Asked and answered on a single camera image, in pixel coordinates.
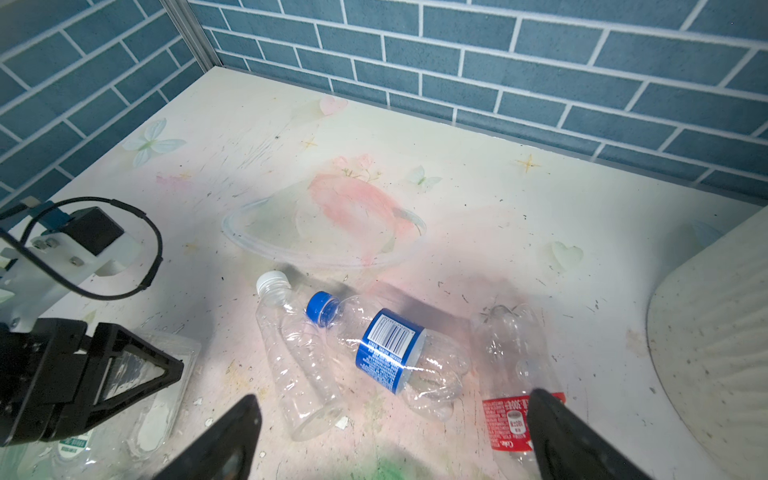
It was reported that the clear bottle green label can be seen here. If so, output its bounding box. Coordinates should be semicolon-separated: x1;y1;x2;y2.
1;330;200;479

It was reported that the clear slim bottle white cap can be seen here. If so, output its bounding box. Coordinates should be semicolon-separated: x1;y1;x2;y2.
256;270;346;441

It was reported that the cream bin with pink bag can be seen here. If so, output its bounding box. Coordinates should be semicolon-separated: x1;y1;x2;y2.
647;210;767;479

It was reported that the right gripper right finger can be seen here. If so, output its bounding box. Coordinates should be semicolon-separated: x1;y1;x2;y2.
527;389;650;480

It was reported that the clear bottle blue cap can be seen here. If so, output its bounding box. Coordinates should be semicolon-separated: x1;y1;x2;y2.
306;291;470;422

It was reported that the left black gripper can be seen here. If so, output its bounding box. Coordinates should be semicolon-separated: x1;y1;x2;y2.
1;318;185;447

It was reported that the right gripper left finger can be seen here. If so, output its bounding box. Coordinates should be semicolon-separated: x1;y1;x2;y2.
154;394;262;480

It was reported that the clear bottle red label yellow cap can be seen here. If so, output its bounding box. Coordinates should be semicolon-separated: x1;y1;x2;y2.
473;304;566;479

